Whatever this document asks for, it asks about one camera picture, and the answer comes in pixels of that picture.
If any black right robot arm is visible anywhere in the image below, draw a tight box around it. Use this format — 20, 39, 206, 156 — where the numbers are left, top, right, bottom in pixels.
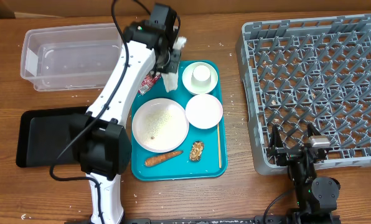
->
262, 123, 341, 224

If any teal serving tray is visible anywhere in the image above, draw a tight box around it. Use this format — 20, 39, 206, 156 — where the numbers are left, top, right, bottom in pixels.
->
131, 60, 228, 181

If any red snack wrapper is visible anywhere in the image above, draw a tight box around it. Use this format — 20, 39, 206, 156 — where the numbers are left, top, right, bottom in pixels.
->
138, 73, 161, 95

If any wooden chopstick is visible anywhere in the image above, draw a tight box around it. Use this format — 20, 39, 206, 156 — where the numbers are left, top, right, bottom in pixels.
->
217, 123, 222, 169

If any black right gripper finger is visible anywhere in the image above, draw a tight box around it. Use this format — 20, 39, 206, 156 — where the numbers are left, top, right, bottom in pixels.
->
307, 123, 321, 137
269, 124, 283, 149

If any black plastic bin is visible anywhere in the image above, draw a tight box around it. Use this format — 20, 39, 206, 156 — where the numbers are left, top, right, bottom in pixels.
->
16, 106, 87, 168

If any large pink plate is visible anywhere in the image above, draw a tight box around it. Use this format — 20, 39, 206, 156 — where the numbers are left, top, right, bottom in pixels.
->
131, 98, 189, 153

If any clear plastic bin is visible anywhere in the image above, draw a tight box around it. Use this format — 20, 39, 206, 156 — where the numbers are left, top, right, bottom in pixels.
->
20, 23, 122, 91

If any pink small bowl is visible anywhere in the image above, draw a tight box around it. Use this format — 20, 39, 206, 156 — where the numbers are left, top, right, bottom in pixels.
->
185, 94, 223, 129

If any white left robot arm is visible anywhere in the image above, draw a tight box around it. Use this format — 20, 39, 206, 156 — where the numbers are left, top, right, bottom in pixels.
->
67, 3, 186, 223

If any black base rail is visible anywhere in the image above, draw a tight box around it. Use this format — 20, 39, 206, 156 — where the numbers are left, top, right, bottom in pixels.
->
64, 215, 341, 224

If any grey dishwasher rack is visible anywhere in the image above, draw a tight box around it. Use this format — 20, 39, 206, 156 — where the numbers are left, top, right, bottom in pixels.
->
236, 14, 371, 175

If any white paper napkin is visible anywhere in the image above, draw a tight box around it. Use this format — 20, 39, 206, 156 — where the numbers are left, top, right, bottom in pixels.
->
161, 37, 187, 93

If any light green bowl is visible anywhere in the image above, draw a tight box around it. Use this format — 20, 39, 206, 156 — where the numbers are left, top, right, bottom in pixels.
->
182, 62, 218, 95

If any white cup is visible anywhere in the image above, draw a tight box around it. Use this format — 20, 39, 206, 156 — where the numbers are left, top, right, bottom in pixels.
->
191, 65, 211, 88

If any brown food scrap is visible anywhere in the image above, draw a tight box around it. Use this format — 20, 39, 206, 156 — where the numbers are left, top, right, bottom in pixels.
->
189, 141, 205, 162

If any orange carrot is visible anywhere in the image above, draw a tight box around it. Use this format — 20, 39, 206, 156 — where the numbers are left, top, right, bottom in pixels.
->
144, 151, 183, 167

